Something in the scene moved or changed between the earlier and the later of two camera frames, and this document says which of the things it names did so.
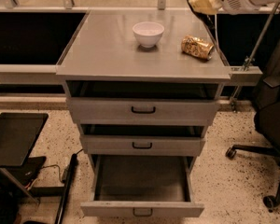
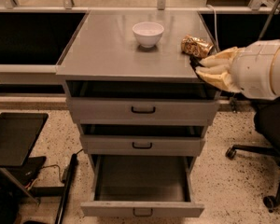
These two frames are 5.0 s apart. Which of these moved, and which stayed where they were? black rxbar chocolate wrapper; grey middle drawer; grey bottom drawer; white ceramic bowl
Moved: black rxbar chocolate wrapper
Stayed: grey middle drawer; grey bottom drawer; white ceramic bowl
